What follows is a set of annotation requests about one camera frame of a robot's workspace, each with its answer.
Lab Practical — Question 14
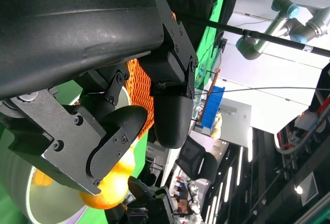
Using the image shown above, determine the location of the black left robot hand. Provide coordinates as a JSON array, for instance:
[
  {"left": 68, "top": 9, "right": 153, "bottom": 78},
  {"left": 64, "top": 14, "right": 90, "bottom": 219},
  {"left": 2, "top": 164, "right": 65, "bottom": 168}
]
[{"left": 0, "top": 0, "right": 199, "bottom": 196}]

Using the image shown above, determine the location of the long black boom pole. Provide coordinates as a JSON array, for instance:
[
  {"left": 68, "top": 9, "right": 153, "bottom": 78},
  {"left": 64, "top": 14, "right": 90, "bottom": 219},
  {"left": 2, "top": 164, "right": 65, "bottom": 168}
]
[{"left": 177, "top": 12, "right": 330, "bottom": 57}]

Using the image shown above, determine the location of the orange striped ring bread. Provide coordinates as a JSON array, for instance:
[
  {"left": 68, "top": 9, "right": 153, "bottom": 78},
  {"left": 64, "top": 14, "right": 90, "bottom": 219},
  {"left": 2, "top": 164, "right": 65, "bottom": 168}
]
[{"left": 79, "top": 144, "right": 137, "bottom": 211}]

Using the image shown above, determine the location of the black office chair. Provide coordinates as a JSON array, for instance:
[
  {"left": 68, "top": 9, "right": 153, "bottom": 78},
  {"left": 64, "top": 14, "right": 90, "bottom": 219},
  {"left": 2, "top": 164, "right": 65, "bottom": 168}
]
[{"left": 175, "top": 136, "right": 220, "bottom": 183}]

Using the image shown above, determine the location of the green backdrop cloth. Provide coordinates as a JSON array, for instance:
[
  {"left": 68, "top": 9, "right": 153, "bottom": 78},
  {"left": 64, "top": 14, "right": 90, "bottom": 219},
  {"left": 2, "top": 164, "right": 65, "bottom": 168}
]
[{"left": 192, "top": 0, "right": 230, "bottom": 66}]

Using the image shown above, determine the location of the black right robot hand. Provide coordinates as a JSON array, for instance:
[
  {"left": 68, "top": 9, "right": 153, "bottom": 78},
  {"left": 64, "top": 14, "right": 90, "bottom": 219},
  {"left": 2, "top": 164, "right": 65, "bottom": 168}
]
[{"left": 104, "top": 176, "right": 181, "bottom": 224}]

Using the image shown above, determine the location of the orange wicker basket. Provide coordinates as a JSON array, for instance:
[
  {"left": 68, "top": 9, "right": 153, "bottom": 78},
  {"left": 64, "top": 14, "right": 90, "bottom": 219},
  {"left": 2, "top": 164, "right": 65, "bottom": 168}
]
[{"left": 123, "top": 11, "right": 177, "bottom": 142}]

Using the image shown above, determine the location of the green tablecloth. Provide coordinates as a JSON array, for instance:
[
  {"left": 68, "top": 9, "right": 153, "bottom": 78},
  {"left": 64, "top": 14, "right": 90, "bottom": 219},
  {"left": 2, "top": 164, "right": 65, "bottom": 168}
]
[{"left": 0, "top": 78, "right": 150, "bottom": 224}]

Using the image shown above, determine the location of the blue plastic bin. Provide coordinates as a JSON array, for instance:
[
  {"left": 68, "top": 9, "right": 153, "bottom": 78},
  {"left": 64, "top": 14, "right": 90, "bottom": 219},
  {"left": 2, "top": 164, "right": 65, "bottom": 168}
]
[{"left": 200, "top": 86, "right": 225, "bottom": 129}]

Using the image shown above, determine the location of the grey round bowl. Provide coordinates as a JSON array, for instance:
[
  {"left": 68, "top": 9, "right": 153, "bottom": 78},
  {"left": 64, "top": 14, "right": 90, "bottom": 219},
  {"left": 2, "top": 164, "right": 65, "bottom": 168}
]
[{"left": 0, "top": 86, "right": 136, "bottom": 224}]

